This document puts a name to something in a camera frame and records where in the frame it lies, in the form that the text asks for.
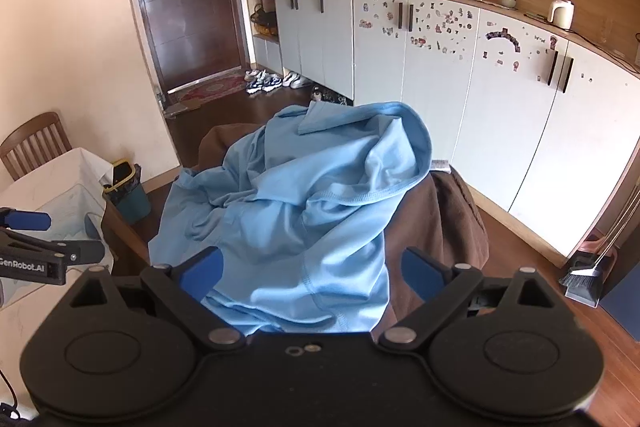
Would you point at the dark patterned shoe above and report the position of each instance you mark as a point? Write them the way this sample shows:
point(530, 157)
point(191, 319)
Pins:
point(327, 96)

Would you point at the grey broom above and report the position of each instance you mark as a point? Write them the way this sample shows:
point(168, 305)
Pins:
point(580, 279)

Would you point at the dark handbag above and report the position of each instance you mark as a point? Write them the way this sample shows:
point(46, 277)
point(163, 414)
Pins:
point(262, 19)

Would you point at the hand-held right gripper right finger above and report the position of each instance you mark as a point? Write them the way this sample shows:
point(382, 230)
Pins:
point(420, 274)

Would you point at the white electric kettle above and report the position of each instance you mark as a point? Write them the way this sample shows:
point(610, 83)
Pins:
point(560, 14)

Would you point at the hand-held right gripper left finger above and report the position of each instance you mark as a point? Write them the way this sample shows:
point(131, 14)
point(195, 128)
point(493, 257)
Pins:
point(202, 274)

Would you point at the red patterned doormat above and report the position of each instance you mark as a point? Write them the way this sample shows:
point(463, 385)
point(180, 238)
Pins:
point(212, 88)

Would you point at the brown blanket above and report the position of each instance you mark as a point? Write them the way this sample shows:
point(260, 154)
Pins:
point(435, 227)

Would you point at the wooden slat-back chair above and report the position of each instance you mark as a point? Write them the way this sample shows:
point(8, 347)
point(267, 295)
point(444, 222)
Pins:
point(35, 142)

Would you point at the white tall cabinet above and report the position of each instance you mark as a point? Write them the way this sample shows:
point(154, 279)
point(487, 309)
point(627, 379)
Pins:
point(320, 42)

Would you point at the white sticker covered sideboard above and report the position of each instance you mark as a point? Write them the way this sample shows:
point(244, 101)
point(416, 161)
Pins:
point(500, 122)

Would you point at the light blue t-shirt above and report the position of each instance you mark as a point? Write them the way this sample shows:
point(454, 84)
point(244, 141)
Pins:
point(300, 207)

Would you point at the dark brown door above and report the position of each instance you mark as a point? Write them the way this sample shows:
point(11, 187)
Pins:
point(200, 32)

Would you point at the grey dustpan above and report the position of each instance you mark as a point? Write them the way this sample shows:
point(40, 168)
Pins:
point(587, 297)

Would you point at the teal trash bin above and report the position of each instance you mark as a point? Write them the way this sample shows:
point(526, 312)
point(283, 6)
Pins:
point(131, 202)

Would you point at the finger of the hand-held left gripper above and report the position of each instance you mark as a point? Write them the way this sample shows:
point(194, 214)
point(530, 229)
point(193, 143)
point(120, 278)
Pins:
point(94, 232)
point(27, 220)

